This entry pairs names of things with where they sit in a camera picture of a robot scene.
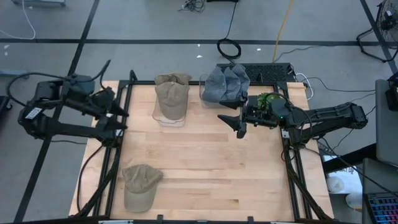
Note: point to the black mesh computer case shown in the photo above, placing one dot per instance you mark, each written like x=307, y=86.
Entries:
x=267, y=73

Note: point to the black caster base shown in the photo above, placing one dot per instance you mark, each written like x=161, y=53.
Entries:
x=3, y=104

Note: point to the black aluminium table frame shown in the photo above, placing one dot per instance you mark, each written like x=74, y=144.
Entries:
x=193, y=83

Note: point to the narrow clear plastic bin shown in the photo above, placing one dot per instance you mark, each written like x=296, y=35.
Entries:
x=169, y=123

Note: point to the rainbow backlit keyboard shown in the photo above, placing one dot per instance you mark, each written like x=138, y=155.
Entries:
x=384, y=210

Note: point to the blue-grey floor bar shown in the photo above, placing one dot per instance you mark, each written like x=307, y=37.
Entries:
x=9, y=72

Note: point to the green plant in white pot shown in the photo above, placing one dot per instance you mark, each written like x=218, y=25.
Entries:
x=264, y=99

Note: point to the black device on stand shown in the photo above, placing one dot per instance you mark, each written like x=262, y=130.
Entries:
x=392, y=96

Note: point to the blue-grey cart base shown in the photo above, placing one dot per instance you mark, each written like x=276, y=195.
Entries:
x=38, y=2

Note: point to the white bag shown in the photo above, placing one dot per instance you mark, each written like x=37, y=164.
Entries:
x=342, y=183

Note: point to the khaki baseball cap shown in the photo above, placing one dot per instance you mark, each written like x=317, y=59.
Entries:
x=172, y=102
x=174, y=78
x=140, y=189

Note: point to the wide clear plastic bin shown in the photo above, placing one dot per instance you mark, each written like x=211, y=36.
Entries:
x=208, y=104

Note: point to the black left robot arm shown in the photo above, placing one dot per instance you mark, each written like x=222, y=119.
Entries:
x=56, y=127

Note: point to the grey baseball cap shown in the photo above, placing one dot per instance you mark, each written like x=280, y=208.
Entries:
x=244, y=79
x=214, y=85
x=232, y=84

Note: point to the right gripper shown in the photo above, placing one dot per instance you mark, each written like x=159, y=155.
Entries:
x=253, y=116

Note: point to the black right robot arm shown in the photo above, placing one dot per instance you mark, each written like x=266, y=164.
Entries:
x=329, y=116

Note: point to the grey flat panel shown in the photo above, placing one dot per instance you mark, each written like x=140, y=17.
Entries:
x=387, y=124

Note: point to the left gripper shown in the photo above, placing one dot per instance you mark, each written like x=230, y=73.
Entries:
x=101, y=102

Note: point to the black floor fan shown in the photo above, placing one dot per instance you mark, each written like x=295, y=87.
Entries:
x=388, y=18

